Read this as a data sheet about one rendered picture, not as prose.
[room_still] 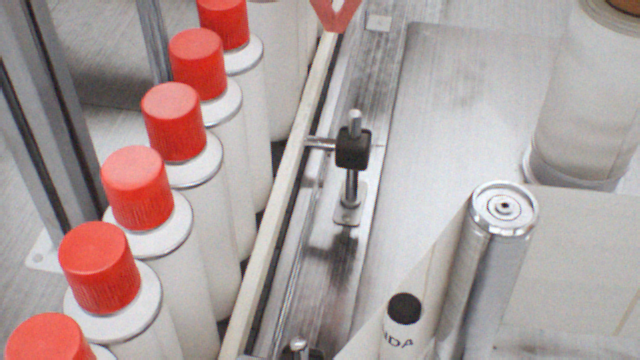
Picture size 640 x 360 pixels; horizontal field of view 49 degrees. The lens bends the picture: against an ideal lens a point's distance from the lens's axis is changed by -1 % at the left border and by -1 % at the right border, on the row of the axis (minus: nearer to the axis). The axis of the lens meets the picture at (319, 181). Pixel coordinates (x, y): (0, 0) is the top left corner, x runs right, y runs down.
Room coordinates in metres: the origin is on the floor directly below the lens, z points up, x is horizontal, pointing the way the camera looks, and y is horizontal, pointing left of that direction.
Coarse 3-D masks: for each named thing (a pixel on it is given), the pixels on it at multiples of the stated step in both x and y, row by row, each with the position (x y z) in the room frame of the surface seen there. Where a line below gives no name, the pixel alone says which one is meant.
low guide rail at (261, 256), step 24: (336, 0) 0.65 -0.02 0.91; (312, 72) 0.53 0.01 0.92; (312, 96) 0.49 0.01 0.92; (312, 120) 0.48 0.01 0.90; (288, 144) 0.43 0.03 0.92; (288, 168) 0.40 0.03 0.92; (288, 192) 0.39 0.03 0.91; (264, 216) 0.35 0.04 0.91; (264, 240) 0.33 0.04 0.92; (264, 264) 0.31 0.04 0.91; (240, 288) 0.29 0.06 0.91; (240, 312) 0.27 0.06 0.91; (240, 336) 0.25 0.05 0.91
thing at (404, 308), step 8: (392, 296) 0.18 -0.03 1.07; (400, 296) 0.18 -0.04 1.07; (408, 296) 0.18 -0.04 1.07; (392, 304) 0.18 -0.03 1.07; (400, 304) 0.18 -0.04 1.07; (408, 304) 0.18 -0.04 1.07; (416, 304) 0.18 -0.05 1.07; (392, 312) 0.18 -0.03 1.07; (400, 312) 0.17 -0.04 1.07; (408, 312) 0.17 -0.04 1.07; (416, 312) 0.17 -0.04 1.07; (400, 320) 0.17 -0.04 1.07; (408, 320) 0.17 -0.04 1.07; (416, 320) 0.17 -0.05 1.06
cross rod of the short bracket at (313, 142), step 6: (306, 138) 0.44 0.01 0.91; (312, 138) 0.44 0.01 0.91; (318, 138) 0.44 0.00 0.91; (324, 138) 0.44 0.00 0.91; (330, 138) 0.44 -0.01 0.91; (306, 144) 0.44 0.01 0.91; (312, 144) 0.44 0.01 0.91; (318, 144) 0.44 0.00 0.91; (324, 144) 0.44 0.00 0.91; (330, 144) 0.44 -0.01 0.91; (324, 150) 0.44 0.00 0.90; (330, 150) 0.44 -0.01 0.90
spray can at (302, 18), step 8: (304, 0) 0.53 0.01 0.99; (304, 8) 0.53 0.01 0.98; (304, 16) 0.53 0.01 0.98; (304, 24) 0.53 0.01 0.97; (304, 32) 0.53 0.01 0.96; (304, 40) 0.53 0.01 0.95; (304, 48) 0.53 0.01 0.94; (304, 56) 0.53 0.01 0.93; (304, 64) 0.53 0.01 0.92; (304, 72) 0.53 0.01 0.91; (304, 80) 0.53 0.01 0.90; (304, 88) 0.53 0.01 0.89
